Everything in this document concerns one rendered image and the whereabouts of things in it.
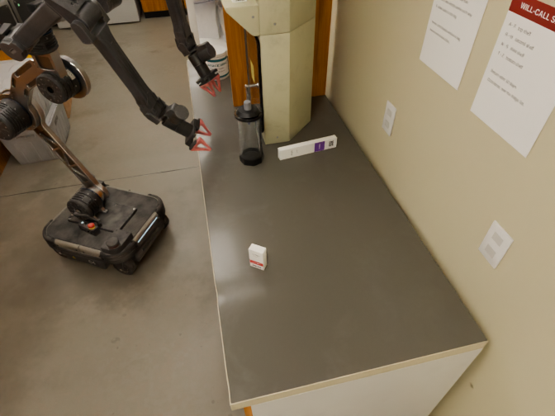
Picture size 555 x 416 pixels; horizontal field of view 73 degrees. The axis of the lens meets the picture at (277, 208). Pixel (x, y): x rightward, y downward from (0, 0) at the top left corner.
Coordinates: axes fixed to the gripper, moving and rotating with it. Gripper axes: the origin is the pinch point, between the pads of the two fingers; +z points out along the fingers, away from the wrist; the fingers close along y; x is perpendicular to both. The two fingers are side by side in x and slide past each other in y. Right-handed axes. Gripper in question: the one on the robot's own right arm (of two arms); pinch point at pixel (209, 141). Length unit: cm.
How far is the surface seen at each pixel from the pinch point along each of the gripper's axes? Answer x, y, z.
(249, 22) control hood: -45.0, 10.3, -12.4
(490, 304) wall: -53, -84, 57
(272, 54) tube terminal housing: -41.3, 10.3, 1.5
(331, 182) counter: -25, -23, 40
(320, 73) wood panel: -36, 48, 43
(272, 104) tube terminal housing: -25.2, 8.5, 14.1
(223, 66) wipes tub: 2, 75, 9
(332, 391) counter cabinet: -14, -98, 31
